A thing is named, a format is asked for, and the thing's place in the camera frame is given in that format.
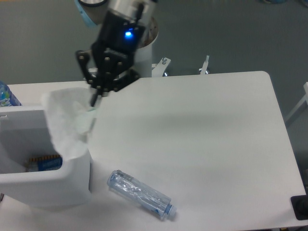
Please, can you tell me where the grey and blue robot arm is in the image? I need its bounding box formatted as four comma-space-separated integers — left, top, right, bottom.
75, 0, 158, 107

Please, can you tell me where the white furniture frame at right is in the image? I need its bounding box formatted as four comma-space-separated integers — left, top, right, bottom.
285, 82, 308, 128

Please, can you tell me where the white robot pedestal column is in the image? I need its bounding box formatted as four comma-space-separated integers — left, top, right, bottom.
133, 17, 158, 77

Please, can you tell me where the blue labelled water bottle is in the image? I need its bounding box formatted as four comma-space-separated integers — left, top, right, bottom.
0, 81, 22, 107

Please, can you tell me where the black device at table edge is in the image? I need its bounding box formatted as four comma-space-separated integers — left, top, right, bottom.
291, 195, 308, 220

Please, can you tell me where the blue snack wrapper in bin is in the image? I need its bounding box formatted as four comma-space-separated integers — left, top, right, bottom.
26, 154, 63, 172

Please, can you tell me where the white plastic trash can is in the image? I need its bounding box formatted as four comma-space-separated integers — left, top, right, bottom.
0, 106, 92, 207

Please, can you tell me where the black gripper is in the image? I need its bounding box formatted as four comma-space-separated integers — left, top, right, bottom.
76, 11, 146, 106

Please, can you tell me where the white pedestal base frame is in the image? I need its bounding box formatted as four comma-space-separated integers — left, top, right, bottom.
83, 55, 210, 81

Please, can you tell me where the crushed clear plastic bottle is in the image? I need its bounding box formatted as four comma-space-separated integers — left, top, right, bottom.
107, 170, 177, 220

